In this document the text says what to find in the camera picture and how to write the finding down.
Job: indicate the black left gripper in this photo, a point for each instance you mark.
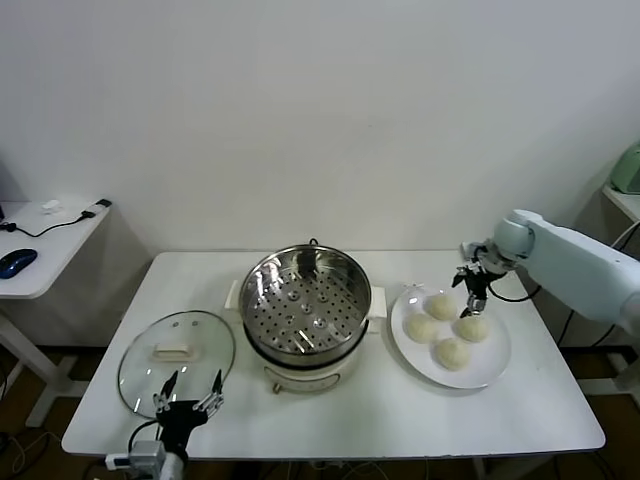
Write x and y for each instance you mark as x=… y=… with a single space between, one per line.
x=180 y=417

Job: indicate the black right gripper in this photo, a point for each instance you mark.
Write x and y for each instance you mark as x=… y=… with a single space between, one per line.
x=479 y=282

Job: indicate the white steamed baozi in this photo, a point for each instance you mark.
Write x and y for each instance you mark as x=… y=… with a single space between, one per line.
x=440 y=307
x=472 y=331
x=452 y=355
x=421 y=328

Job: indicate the pale right robot arm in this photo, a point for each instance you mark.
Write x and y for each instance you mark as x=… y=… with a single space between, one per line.
x=575 y=265

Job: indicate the steel steamer pot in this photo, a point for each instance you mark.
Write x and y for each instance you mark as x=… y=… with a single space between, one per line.
x=300 y=372

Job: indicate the stainless steel steamer basket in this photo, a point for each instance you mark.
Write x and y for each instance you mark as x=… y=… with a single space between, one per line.
x=280 y=310

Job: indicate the white round plate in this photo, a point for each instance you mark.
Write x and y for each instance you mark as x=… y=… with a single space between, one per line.
x=480 y=370

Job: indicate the white side table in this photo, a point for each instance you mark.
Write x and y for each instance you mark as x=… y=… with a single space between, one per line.
x=625 y=200

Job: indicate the white side desk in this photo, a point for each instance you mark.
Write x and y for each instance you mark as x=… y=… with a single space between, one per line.
x=50 y=260

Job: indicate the mint green appliance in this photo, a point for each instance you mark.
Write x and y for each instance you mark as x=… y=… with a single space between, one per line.
x=629 y=172

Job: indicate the small black grey adapter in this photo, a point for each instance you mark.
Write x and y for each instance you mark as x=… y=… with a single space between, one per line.
x=103 y=203

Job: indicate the blue computer mouse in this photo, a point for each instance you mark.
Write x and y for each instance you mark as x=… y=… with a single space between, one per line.
x=17 y=262

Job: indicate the small white desk object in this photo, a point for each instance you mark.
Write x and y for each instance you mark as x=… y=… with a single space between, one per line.
x=51 y=206

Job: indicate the dark monitor edge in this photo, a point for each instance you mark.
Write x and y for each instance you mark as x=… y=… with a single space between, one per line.
x=1 y=210

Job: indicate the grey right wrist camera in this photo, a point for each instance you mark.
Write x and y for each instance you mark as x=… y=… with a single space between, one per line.
x=471 y=248

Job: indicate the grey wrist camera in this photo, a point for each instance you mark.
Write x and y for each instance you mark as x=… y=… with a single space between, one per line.
x=147 y=455
x=471 y=248

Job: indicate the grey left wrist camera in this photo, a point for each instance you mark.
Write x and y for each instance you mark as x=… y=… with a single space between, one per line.
x=147 y=455

